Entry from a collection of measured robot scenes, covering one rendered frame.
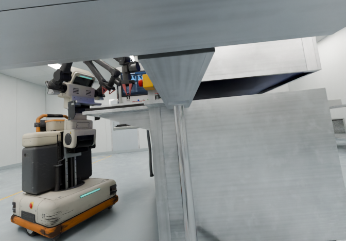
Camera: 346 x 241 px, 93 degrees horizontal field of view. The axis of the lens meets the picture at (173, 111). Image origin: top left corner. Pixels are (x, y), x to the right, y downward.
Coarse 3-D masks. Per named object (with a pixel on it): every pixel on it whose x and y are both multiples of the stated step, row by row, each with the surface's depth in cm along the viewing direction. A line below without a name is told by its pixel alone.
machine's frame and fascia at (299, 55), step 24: (216, 48) 97; (240, 48) 97; (264, 48) 96; (288, 48) 96; (312, 48) 95; (216, 72) 96; (240, 72) 95; (264, 72) 95; (288, 72) 94; (312, 72) 98
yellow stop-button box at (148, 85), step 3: (144, 75) 88; (147, 75) 88; (144, 78) 87; (147, 78) 87; (144, 81) 87; (147, 81) 87; (150, 81) 87; (144, 84) 87; (147, 84) 87; (150, 84) 87; (144, 87) 87; (147, 87) 87; (150, 87) 88; (153, 87) 89
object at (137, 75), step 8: (120, 72) 202; (136, 72) 203; (144, 72) 203; (136, 80) 202; (120, 88) 201; (128, 88) 200; (136, 88) 201; (120, 96) 200; (136, 96) 200; (144, 96) 200
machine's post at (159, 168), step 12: (156, 108) 95; (156, 120) 94; (156, 132) 93; (156, 144) 93; (156, 156) 92; (156, 168) 91; (156, 180) 90; (156, 192) 90; (168, 216) 88; (168, 228) 88; (168, 240) 87
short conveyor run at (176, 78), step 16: (208, 48) 26; (144, 64) 29; (160, 64) 29; (176, 64) 30; (192, 64) 31; (208, 64) 31; (160, 80) 39; (176, 80) 40; (192, 80) 41; (160, 96) 57; (176, 96) 59; (192, 96) 62
